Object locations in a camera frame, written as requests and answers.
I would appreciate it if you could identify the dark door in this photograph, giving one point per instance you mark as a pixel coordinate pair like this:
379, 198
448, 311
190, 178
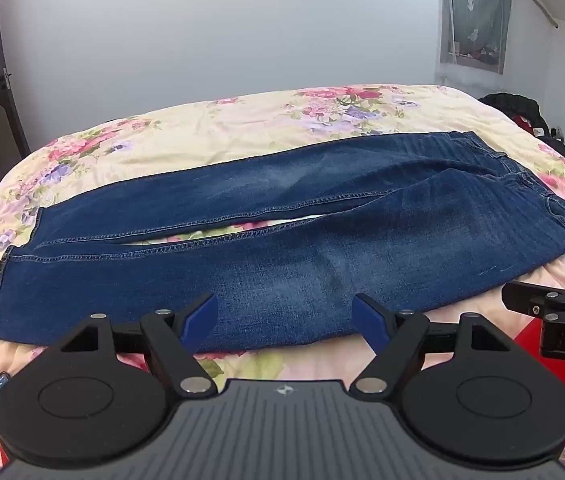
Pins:
5, 70

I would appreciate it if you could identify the black jacket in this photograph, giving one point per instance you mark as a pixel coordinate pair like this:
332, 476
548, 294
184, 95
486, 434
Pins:
507, 107

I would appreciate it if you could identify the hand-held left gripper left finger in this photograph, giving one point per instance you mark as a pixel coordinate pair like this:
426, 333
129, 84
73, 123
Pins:
201, 314

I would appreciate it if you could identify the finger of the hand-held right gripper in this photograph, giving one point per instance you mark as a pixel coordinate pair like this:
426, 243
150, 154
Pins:
522, 296

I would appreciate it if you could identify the red cloth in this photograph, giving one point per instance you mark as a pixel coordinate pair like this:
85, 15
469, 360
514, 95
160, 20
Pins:
522, 124

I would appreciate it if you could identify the grey patterned window curtain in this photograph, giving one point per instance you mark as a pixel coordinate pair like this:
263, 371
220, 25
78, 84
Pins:
472, 10

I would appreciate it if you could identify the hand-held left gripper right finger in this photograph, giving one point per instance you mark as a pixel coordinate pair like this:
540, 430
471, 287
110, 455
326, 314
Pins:
366, 313

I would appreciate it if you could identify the blue denim pants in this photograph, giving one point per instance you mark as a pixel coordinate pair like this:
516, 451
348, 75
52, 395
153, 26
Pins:
312, 220

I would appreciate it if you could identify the floral blanket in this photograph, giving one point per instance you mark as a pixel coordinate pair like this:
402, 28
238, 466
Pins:
242, 115

